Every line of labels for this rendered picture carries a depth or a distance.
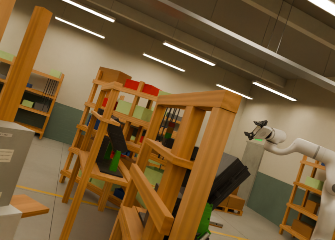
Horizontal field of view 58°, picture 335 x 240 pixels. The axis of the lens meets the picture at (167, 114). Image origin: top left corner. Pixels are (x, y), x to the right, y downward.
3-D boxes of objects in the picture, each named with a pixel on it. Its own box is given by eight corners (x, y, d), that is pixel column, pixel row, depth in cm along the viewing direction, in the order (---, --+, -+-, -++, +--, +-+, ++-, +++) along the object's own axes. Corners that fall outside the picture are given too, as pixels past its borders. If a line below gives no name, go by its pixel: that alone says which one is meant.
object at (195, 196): (130, 204, 282) (164, 107, 286) (169, 313, 138) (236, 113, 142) (121, 202, 280) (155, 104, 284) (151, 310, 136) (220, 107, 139)
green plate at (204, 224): (201, 233, 214) (208, 202, 220) (206, 235, 206) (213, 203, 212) (187, 229, 211) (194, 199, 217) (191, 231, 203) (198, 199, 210)
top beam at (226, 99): (164, 107, 287) (167, 98, 287) (237, 114, 141) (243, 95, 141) (155, 104, 284) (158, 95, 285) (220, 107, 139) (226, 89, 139)
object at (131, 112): (146, 235, 461) (196, 89, 471) (53, 179, 581) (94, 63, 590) (163, 230, 508) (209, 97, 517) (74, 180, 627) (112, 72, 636)
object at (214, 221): (213, 220, 240) (215, 216, 240) (222, 228, 224) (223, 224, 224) (169, 208, 230) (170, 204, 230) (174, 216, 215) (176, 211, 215)
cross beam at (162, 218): (133, 173, 272) (137, 164, 273) (168, 236, 146) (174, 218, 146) (128, 172, 271) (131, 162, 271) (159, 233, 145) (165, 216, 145)
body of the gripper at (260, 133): (275, 131, 187) (264, 128, 181) (264, 142, 192) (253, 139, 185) (269, 123, 192) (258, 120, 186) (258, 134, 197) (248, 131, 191)
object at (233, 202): (224, 205, 910) (232, 181, 913) (241, 216, 838) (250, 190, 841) (192, 197, 857) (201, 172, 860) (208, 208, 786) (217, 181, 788)
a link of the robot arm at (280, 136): (261, 138, 197) (266, 125, 196) (273, 141, 205) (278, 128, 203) (271, 143, 191) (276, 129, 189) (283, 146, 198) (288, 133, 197)
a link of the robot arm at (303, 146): (308, 167, 192) (262, 147, 204) (319, 145, 190) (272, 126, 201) (309, 170, 184) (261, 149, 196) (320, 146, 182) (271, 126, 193)
